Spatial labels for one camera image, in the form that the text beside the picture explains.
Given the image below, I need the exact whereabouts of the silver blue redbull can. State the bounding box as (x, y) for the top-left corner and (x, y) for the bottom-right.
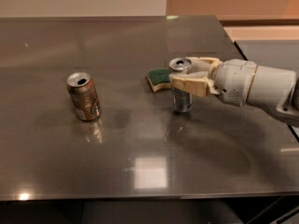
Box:
(169, 57), (192, 113)

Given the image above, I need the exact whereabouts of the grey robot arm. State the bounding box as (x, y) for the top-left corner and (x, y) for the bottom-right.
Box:
(169, 57), (299, 127)

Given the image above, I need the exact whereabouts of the green yellow sponge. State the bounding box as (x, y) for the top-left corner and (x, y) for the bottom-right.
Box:
(148, 69), (171, 92)

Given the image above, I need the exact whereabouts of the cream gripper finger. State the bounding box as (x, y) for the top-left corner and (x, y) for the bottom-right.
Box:
(178, 74), (219, 97)
(188, 57), (222, 78)

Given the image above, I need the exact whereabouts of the brown soda can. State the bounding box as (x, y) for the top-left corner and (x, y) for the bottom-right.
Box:
(66, 72), (101, 121)

